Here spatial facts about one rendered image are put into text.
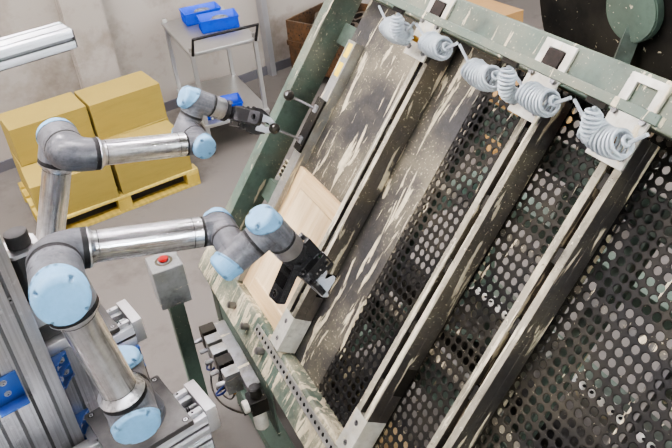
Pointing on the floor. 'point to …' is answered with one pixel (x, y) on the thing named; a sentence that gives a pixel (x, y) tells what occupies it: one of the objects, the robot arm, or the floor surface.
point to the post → (187, 345)
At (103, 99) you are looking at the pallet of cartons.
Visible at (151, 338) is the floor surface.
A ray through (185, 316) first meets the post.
